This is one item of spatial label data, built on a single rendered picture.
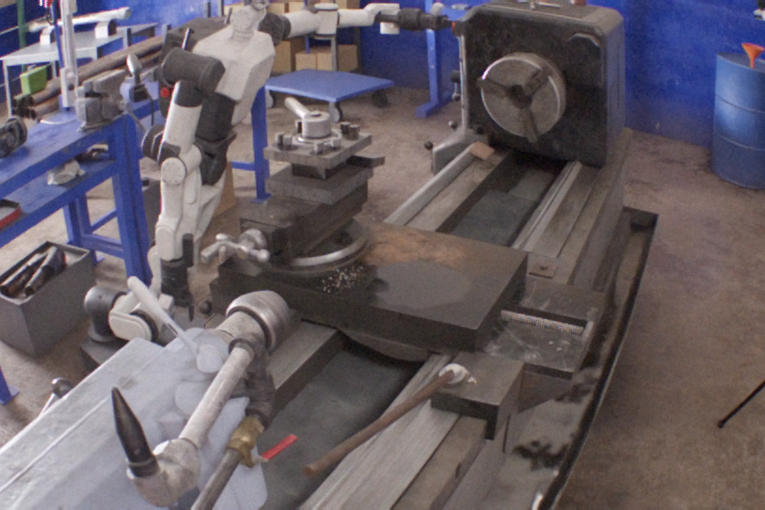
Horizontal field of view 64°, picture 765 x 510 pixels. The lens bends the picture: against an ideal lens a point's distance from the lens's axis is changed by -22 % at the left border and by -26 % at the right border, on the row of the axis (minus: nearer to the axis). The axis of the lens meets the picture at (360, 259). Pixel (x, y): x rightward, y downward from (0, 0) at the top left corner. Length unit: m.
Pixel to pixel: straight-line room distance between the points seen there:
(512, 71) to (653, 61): 3.55
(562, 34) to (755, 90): 2.78
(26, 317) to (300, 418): 1.86
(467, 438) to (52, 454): 0.74
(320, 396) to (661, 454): 1.38
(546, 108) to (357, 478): 1.31
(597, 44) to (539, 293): 0.93
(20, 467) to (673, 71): 5.31
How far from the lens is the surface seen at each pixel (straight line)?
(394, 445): 1.26
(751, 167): 5.04
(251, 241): 1.49
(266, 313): 1.07
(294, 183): 1.62
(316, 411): 1.51
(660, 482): 2.43
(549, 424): 1.97
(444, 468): 1.22
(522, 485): 1.79
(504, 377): 1.34
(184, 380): 0.89
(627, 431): 2.60
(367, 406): 1.52
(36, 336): 3.20
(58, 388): 0.99
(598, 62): 2.24
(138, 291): 0.86
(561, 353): 1.41
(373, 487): 1.18
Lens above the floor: 1.68
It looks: 28 degrees down
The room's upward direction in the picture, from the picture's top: 3 degrees counter-clockwise
